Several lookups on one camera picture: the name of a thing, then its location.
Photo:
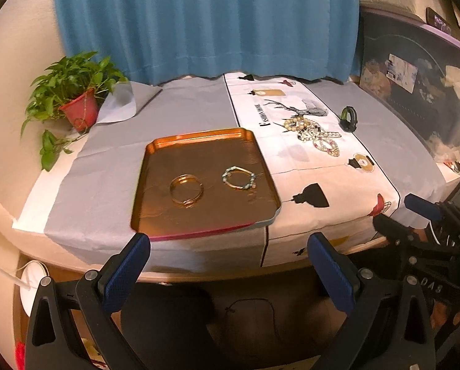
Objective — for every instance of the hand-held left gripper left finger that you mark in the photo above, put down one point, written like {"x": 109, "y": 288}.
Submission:
{"x": 127, "y": 271}

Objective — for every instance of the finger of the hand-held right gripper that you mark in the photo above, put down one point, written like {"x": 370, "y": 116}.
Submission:
{"x": 393, "y": 229}
{"x": 420, "y": 205}

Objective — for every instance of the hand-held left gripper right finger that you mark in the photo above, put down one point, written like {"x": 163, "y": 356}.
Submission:
{"x": 330, "y": 273}

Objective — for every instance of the orange metal tray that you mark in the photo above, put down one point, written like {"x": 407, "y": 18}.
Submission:
{"x": 214, "y": 210}

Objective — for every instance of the black chair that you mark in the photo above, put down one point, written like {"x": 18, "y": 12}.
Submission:
{"x": 168, "y": 316}

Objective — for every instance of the white round device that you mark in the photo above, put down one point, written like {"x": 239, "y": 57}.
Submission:
{"x": 31, "y": 277}

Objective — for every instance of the white printed table runner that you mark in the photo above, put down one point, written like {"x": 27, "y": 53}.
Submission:
{"x": 291, "y": 185}

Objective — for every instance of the gold bangle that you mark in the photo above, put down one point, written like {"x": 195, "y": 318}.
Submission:
{"x": 186, "y": 190}

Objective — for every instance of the grey table cloth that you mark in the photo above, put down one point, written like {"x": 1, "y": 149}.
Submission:
{"x": 110, "y": 169}

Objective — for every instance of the clear storage box purple lid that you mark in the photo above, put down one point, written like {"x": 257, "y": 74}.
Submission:
{"x": 422, "y": 96}

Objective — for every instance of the green black tape roll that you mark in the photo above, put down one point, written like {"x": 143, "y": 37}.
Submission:
{"x": 348, "y": 117}

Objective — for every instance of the red cloth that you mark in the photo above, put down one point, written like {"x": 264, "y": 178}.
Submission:
{"x": 19, "y": 354}

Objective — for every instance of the black smartphone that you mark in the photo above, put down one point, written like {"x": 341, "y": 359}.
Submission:
{"x": 440, "y": 22}

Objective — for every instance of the potted green plant red pot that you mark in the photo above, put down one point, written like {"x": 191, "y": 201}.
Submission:
{"x": 70, "y": 83}

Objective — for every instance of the blue curtain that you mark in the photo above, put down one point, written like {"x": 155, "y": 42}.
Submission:
{"x": 206, "y": 23}

